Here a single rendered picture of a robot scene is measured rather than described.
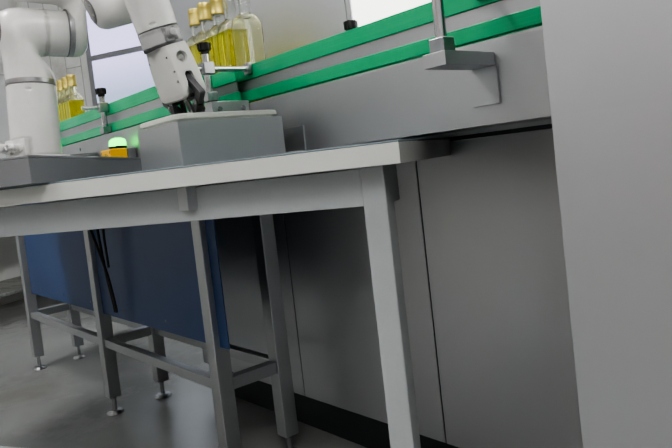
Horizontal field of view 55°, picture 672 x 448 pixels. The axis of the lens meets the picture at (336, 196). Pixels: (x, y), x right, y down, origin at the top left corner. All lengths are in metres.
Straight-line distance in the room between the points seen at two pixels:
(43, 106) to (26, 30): 0.15
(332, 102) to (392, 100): 0.16
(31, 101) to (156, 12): 0.35
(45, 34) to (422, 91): 0.78
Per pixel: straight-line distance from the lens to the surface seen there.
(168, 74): 1.22
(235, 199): 1.12
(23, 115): 1.43
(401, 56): 1.13
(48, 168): 1.31
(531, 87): 0.95
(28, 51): 1.45
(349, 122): 1.20
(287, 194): 1.07
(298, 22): 1.61
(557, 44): 0.74
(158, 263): 1.79
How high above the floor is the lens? 0.73
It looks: 3 degrees down
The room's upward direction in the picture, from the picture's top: 6 degrees counter-clockwise
